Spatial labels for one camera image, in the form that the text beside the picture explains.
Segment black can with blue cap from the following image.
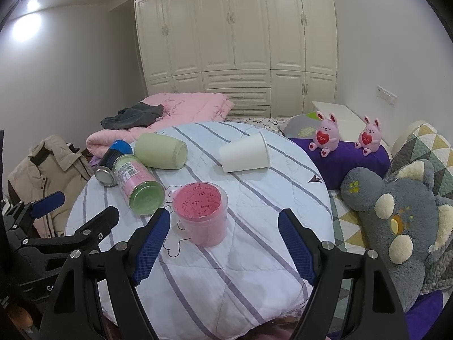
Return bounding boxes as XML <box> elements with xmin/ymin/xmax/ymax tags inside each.
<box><xmin>94</xmin><ymin>140</ymin><xmax>134</xmax><ymax>188</ymax></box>

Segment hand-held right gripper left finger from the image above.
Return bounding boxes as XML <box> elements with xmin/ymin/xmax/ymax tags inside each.
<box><xmin>39</xmin><ymin>207</ymin><xmax>172</xmax><ymax>340</ymax></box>

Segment grey flower pillow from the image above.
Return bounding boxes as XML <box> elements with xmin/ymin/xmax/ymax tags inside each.
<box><xmin>283</xmin><ymin>111</ymin><xmax>328</xmax><ymax>139</ymax></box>

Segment dark grey clothes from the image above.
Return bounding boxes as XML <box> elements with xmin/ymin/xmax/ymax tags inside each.
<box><xmin>101</xmin><ymin>101</ymin><xmax>165</xmax><ymax>131</ymax></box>

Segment purple cloth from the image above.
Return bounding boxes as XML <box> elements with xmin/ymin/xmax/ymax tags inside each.
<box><xmin>403</xmin><ymin>288</ymin><xmax>447</xmax><ymax>324</ymax></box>

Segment pink plastic cup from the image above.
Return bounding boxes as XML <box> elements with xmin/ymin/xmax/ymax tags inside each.
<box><xmin>172</xmin><ymin>182</ymin><xmax>228</xmax><ymax>248</ymax></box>

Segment beige padded jacket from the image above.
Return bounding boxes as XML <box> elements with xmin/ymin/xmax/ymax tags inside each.
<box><xmin>7</xmin><ymin>135</ymin><xmax>95</xmax><ymax>239</ymax></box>

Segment white wall switch panel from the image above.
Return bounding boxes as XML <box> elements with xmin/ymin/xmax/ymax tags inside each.
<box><xmin>376</xmin><ymin>85</ymin><xmax>397</xmax><ymax>105</ymax></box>

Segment pink bunny toy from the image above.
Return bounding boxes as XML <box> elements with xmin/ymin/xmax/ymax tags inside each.
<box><xmin>309</xmin><ymin>111</ymin><xmax>340</xmax><ymax>157</ymax></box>
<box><xmin>354</xmin><ymin>115</ymin><xmax>384</xmax><ymax>156</ymax></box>

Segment white nightstand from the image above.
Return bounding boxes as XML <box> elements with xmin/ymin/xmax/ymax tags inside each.
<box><xmin>311</xmin><ymin>101</ymin><xmax>392</xmax><ymax>149</ymax></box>

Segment white paper cup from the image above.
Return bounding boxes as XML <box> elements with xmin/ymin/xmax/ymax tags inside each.
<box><xmin>219</xmin><ymin>131</ymin><xmax>270</xmax><ymax>173</ymax></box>

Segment pale green cup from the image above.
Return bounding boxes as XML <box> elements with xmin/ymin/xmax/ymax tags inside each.
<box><xmin>134</xmin><ymin>133</ymin><xmax>188</xmax><ymax>170</ymax></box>

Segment pink green labelled cup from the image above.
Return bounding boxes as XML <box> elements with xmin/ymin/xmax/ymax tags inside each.
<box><xmin>112</xmin><ymin>154</ymin><xmax>166</xmax><ymax>216</ymax></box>

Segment patchwork triangle quilt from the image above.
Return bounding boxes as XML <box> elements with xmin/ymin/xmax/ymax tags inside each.
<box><xmin>327</xmin><ymin>123</ymin><xmax>453</xmax><ymax>295</ymax></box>

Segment purple pillow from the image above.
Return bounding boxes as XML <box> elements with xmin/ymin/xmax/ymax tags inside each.
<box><xmin>288</xmin><ymin>137</ymin><xmax>391</xmax><ymax>190</ymax></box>

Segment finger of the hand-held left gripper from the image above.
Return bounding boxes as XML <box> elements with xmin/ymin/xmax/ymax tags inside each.
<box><xmin>19</xmin><ymin>205</ymin><xmax>121</xmax><ymax>256</ymax></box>
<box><xmin>3</xmin><ymin>190</ymin><xmax>66</xmax><ymax>237</ymax></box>

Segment patterned white bedsheet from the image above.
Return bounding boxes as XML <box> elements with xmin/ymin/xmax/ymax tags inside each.
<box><xmin>224</xmin><ymin>116</ymin><xmax>295</xmax><ymax>136</ymax></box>

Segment cream headboard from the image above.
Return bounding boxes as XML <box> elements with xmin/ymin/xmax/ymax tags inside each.
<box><xmin>389</xmin><ymin>120</ymin><xmax>431</xmax><ymax>162</ymax></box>

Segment white striped quilt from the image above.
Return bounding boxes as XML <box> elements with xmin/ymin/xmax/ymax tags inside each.
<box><xmin>65</xmin><ymin>121</ymin><xmax>335</xmax><ymax>340</ymax></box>

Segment pink quilt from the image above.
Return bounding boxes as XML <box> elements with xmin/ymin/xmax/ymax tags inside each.
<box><xmin>86</xmin><ymin>92</ymin><xmax>236</xmax><ymax>157</ymax></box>

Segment grey plush toy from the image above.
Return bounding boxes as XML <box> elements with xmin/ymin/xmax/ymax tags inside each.
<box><xmin>340</xmin><ymin>159</ymin><xmax>453</xmax><ymax>313</ymax></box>

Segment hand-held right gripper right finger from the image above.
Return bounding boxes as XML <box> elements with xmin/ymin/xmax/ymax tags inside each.
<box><xmin>277</xmin><ymin>208</ymin><xmax>406</xmax><ymax>340</ymax></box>

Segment cream wardrobe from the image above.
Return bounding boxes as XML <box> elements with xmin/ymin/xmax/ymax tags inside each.
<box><xmin>133</xmin><ymin>0</ymin><xmax>339</xmax><ymax>117</ymax></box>

